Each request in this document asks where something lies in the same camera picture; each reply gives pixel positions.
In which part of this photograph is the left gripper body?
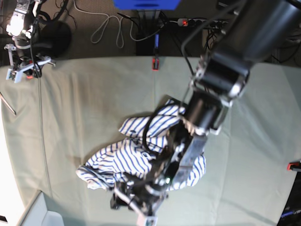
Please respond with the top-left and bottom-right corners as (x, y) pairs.
(110, 174), (169, 216)

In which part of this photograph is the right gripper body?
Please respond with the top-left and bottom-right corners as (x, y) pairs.
(4, 44), (56, 78)

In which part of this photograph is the blue white striped t-shirt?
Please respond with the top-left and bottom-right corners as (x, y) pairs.
(75, 98), (207, 192)

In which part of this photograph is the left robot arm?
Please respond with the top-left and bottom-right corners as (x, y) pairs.
(111, 0), (301, 218)

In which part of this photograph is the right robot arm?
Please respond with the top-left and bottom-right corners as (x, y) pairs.
(4, 0), (68, 83)

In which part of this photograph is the black round stand base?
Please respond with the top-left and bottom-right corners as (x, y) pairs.
(34, 21), (72, 58)

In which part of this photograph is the metal rod on table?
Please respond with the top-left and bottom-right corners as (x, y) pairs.
(0, 93), (16, 116)

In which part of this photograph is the green table cloth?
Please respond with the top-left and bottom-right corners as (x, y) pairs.
(0, 57), (301, 226)

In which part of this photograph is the white plastic bin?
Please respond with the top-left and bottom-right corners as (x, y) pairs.
(16, 190), (64, 226)

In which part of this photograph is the red black clamp middle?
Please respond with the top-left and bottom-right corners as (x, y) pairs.
(152, 33), (159, 71)

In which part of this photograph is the red black clamp right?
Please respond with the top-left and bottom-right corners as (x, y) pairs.
(287, 161), (301, 172)

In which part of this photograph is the white power strip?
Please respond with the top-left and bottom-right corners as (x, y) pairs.
(177, 18), (230, 30)

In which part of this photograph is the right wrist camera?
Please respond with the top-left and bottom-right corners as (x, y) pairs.
(6, 68), (23, 83)

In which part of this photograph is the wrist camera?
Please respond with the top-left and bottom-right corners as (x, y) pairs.
(6, 68), (23, 83)
(136, 215), (158, 226)

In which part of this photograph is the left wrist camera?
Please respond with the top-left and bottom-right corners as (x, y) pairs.
(136, 215), (158, 226)

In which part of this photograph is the grey looped cable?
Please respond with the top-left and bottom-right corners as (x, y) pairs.
(72, 0), (132, 48)

